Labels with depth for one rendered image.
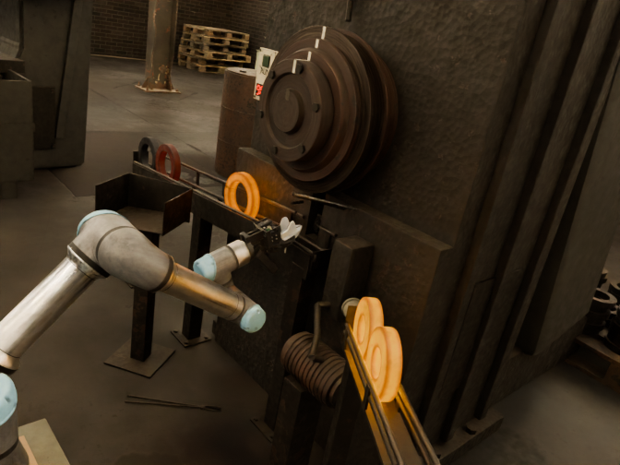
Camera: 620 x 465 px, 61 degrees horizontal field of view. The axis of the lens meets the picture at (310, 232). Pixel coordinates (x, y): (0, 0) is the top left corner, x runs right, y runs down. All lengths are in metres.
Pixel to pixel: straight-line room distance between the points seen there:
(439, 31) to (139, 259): 0.93
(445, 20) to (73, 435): 1.67
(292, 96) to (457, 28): 0.45
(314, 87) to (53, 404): 1.39
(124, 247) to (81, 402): 0.97
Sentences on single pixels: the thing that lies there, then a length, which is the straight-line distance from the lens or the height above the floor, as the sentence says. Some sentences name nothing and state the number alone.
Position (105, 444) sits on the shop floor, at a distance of 1.94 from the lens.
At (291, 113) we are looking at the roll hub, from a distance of 1.49.
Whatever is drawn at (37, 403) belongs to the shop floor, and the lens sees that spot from 2.11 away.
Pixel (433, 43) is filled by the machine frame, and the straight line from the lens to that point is 1.49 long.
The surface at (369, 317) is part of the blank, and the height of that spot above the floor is 0.76.
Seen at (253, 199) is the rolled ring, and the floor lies 0.75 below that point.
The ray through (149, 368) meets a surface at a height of 0.01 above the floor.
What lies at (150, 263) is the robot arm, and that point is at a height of 0.81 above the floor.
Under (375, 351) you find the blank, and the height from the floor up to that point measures 0.73.
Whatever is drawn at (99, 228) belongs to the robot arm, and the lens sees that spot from 1.30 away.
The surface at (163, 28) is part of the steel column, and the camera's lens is 8.53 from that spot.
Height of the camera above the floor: 1.35
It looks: 21 degrees down
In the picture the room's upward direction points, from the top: 11 degrees clockwise
